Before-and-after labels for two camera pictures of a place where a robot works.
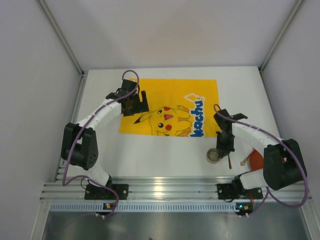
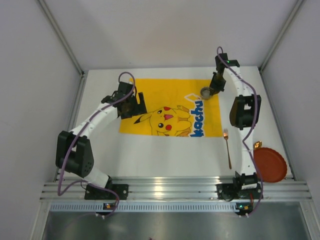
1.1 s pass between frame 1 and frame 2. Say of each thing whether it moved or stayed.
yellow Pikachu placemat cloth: stayed
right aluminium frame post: stayed
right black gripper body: moved
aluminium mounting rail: stayed
